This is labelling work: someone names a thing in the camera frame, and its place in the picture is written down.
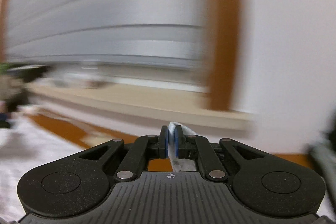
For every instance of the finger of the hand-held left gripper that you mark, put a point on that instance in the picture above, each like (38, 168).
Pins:
(3, 121)

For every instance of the white patterned garment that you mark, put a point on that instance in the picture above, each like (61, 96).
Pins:
(21, 155)

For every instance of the wooden window frame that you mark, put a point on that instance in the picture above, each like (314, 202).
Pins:
(225, 29)

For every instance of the grey window blind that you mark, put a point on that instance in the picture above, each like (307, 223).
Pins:
(105, 16)

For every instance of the black power adapter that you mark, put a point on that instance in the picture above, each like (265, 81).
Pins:
(15, 99)

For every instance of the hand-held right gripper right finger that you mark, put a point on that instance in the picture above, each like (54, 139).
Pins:
(177, 144)

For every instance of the black device on sill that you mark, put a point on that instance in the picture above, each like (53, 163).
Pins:
(29, 74)

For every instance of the beige window sill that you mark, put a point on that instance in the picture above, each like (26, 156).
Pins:
(144, 103)

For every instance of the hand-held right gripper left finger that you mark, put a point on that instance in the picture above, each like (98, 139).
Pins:
(167, 144)

